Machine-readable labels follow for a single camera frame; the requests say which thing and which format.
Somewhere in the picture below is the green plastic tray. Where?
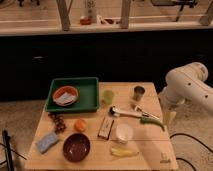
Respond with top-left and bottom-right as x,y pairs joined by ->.
45,77 -> 99,113

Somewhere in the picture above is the black stand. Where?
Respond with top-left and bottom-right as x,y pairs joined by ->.
2,130 -> 14,171

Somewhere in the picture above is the yellow banana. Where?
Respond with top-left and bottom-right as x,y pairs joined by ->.
110,147 -> 139,157

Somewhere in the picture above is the green plastic cup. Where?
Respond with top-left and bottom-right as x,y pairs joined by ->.
103,90 -> 114,105

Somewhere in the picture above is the bunch of dark grapes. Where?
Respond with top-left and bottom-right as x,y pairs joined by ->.
48,113 -> 66,134

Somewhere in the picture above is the white handled dish brush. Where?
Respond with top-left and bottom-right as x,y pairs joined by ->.
109,106 -> 141,118

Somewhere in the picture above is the purple bowl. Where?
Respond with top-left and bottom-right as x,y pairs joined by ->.
63,133 -> 90,162

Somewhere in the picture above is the orange fruit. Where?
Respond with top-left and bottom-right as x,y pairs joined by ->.
74,119 -> 87,132

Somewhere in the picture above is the red bowl on shelf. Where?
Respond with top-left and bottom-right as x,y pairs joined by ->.
80,16 -> 92,25

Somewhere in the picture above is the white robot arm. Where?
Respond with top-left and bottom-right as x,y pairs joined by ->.
159,62 -> 213,125

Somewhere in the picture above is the white crumpled cloth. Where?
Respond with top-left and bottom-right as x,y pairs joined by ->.
55,92 -> 75,104

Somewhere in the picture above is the blue sponge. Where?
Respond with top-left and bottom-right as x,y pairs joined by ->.
36,132 -> 59,154

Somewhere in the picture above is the brown white box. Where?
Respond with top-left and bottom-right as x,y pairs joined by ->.
98,117 -> 114,140

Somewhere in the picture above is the orange plate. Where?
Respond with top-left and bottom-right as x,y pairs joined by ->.
52,86 -> 79,106

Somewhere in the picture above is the black cable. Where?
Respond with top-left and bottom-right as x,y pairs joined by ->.
169,132 -> 213,171

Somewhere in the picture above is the white bottle on shelf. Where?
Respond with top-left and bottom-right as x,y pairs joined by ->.
86,0 -> 97,23

